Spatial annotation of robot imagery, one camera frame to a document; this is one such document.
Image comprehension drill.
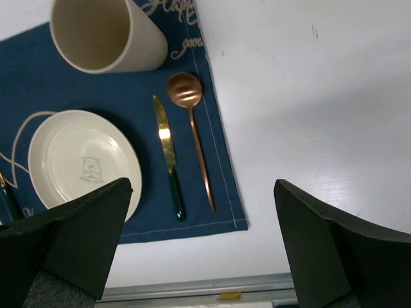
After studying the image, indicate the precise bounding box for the copper spoon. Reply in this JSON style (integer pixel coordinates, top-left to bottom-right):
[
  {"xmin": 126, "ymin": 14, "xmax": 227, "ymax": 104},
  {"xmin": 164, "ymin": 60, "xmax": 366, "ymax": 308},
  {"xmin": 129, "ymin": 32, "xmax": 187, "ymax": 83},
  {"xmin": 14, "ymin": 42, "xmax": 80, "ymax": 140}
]
[{"xmin": 167, "ymin": 72, "xmax": 216, "ymax": 214}]

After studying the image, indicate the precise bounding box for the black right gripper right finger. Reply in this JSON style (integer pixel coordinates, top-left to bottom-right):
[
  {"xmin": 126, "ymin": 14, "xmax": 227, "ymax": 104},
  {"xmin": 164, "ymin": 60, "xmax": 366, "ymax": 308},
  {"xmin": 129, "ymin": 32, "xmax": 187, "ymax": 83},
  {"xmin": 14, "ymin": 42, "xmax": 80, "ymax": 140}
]
[{"xmin": 274, "ymin": 180, "xmax": 410, "ymax": 307}]

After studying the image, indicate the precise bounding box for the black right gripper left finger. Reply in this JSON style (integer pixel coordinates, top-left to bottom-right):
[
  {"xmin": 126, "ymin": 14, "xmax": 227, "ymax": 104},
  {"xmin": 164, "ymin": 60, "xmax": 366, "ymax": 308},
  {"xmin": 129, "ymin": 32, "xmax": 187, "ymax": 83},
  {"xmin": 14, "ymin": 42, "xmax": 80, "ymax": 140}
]
[{"xmin": 1, "ymin": 178, "xmax": 133, "ymax": 307}]

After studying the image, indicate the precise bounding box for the gold knife green handle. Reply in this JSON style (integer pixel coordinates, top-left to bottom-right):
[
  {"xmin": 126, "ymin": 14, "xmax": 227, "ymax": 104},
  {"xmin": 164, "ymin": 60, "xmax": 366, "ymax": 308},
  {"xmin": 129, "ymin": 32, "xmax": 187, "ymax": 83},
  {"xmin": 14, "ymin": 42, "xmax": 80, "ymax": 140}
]
[{"xmin": 153, "ymin": 95, "xmax": 187, "ymax": 221}]

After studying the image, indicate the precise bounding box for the beige paper cup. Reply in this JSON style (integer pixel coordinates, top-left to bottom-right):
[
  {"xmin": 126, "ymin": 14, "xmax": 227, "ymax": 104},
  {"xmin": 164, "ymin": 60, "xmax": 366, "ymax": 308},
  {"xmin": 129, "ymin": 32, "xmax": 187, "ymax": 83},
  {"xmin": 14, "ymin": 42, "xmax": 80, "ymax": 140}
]
[{"xmin": 49, "ymin": 0, "xmax": 168, "ymax": 74}]

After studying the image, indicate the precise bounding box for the dark blue cloth placemat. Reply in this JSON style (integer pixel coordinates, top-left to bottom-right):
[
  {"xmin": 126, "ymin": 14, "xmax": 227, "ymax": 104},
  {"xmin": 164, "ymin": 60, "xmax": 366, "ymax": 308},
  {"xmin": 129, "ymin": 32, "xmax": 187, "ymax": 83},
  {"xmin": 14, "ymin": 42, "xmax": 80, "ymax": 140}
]
[{"xmin": 1, "ymin": 1, "xmax": 248, "ymax": 244}]

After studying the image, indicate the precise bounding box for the cream round plate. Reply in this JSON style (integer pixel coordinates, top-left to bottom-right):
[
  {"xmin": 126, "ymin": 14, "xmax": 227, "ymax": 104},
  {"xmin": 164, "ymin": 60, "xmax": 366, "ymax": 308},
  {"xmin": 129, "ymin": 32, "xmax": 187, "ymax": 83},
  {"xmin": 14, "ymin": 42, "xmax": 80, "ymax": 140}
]
[{"xmin": 28, "ymin": 110, "xmax": 143, "ymax": 219}]

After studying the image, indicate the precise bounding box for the gold fork green handle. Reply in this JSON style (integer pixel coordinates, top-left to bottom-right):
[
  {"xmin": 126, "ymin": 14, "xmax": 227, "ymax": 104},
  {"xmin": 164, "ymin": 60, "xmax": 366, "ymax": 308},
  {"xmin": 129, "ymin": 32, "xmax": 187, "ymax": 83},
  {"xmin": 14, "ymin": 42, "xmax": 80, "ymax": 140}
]
[{"xmin": 1, "ymin": 175, "xmax": 23, "ymax": 221}]

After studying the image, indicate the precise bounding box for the aluminium rail front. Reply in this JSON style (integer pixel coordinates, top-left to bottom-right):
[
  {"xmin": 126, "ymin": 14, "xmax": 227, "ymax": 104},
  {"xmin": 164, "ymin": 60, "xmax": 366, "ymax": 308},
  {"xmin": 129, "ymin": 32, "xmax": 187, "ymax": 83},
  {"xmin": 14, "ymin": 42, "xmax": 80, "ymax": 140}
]
[{"xmin": 100, "ymin": 273, "xmax": 297, "ymax": 306}]

